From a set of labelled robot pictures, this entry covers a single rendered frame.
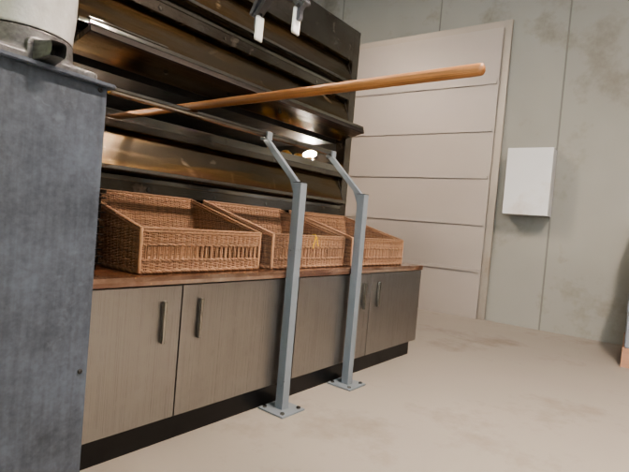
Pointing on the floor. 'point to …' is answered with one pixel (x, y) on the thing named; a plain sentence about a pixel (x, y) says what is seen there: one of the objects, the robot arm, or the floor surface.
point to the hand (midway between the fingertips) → (276, 33)
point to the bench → (225, 345)
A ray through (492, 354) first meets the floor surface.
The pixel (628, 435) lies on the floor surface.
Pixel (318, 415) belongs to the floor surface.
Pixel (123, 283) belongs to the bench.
